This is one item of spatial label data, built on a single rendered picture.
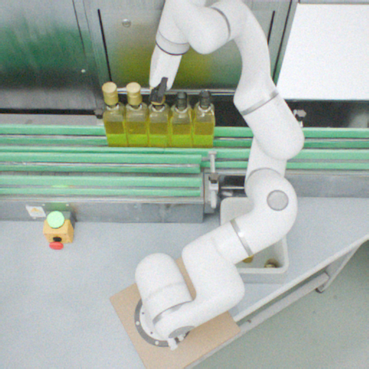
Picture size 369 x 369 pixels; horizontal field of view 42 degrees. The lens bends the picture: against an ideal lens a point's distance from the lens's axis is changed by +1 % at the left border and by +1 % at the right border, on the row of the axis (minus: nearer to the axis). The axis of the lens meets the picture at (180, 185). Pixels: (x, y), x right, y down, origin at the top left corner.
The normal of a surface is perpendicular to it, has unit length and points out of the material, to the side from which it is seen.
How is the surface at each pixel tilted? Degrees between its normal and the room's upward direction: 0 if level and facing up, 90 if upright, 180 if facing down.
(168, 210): 90
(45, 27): 91
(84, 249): 0
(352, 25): 90
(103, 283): 0
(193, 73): 90
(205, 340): 1
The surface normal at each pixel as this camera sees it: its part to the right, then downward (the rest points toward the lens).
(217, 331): 0.00, -0.51
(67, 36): -0.02, 0.86
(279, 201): -0.17, 0.11
